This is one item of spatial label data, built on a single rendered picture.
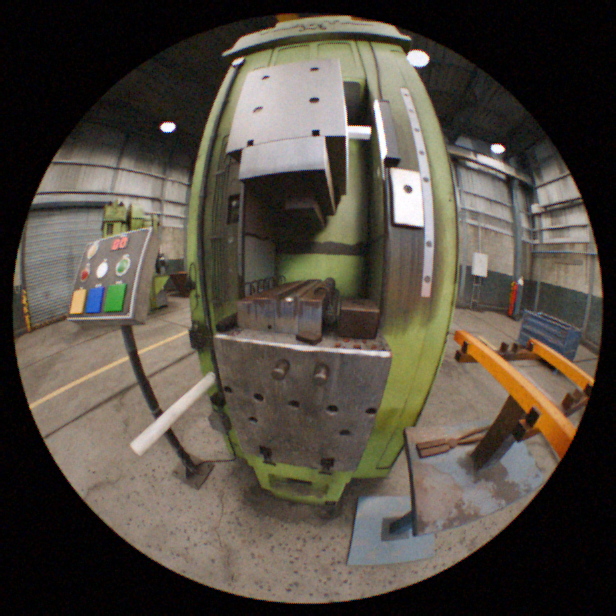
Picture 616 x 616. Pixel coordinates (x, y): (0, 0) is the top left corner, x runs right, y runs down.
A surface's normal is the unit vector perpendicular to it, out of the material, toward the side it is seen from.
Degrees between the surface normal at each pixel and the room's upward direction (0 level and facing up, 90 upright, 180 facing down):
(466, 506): 0
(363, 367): 90
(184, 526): 0
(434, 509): 0
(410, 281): 90
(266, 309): 90
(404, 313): 90
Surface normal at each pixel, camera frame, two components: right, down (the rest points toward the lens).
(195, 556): 0.02, -0.97
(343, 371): -0.18, 0.23
